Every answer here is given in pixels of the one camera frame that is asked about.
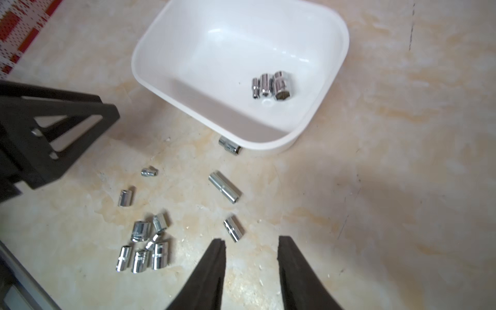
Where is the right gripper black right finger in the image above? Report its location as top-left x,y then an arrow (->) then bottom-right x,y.
278,236 -> 341,309

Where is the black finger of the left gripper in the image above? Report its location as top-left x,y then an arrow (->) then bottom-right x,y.
1,81 -> 120,202

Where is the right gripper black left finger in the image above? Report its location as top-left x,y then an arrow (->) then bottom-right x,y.
167,238 -> 226,309

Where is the short chrome socket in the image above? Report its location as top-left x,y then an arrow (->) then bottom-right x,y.
223,215 -> 244,243

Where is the long chrome socket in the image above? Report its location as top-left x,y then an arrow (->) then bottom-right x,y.
209,170 -> 242,204

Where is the large chrome socket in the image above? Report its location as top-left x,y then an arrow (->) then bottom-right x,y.
273,71 -> 292,101

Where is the medium chrome socket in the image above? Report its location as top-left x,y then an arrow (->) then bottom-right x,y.
259,74 -> 273,98

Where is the small chrome socket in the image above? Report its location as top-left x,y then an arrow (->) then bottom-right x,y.
145,233 -> 161,251
251,77 -> 260,99

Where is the small chrome socket in pile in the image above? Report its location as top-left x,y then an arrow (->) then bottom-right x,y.
145,233 -> 161,251

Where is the lone chrome socket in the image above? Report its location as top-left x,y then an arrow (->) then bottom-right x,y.
118,189 -> 134,207

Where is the tiny chrome socket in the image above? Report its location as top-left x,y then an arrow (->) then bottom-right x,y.
141,166 -> 158,177

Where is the chrome socket beside box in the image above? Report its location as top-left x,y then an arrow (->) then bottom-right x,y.
218,136 -> 242,156

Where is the white plastic storage box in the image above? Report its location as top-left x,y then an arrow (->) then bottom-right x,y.
131,1 -> 350,153

